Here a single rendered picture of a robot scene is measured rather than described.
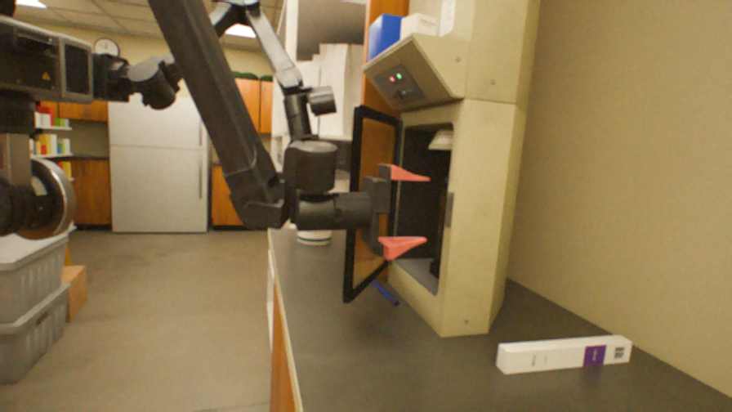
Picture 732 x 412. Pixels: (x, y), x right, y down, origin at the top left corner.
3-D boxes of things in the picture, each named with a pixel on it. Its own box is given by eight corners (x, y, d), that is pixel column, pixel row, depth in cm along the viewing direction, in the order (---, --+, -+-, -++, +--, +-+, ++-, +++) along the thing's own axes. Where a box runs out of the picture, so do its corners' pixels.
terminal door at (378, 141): (387, 266, 105) (399, 118, 99) (345, 306, 76) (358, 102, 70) (385, 266, 105) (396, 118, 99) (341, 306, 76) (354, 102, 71)
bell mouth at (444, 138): (479, 152, 98) (480, 131, 97) (524, 154, 81) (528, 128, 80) (415, 148, 93) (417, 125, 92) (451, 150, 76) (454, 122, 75)
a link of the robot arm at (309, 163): (265, 202, 61) (242, 224, 53) (265, 131, 57) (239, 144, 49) (338, 212, 60) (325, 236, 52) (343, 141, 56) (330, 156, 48)
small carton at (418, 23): (417, 54, 80) (420, 24, 79) (434, 50, 76) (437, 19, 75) (399, 50, 77) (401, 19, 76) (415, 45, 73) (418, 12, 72)
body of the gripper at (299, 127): (313, 150, 99) (307, 123, 99) (320, 141, 89) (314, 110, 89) (287, 154, 97) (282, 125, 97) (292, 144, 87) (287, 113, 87)
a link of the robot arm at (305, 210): (287, 221, 58) (291, 239, 53) (288, 178, 55) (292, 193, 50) (332, 220, 60) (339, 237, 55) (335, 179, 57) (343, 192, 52)
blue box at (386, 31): (404, 69, 96) (407, 32, 95) (421, 61, 86) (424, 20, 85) (366, 64, 93) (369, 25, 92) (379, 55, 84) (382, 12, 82)
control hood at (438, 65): (400, 111, 100) (403, 71, 99) (466, 98, 69) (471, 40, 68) (358, 107, 97) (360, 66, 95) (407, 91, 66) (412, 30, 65)
